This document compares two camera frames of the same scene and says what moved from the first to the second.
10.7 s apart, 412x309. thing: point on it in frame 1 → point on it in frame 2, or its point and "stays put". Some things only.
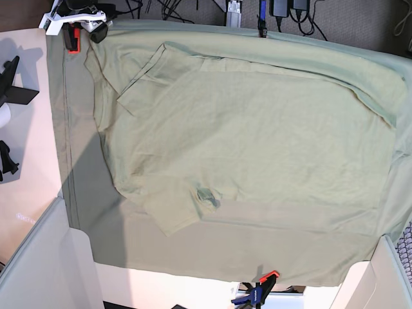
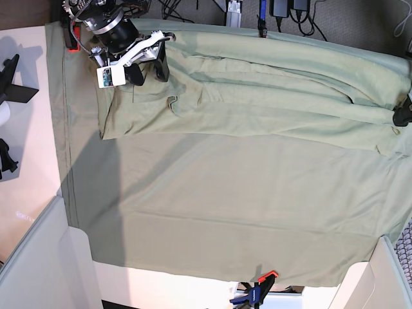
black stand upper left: x=9 y=93 stays put
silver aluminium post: x=234 y=15 stays put
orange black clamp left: x=71 y=35 stays put
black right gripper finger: x=99 y=33 → x=161 y=67
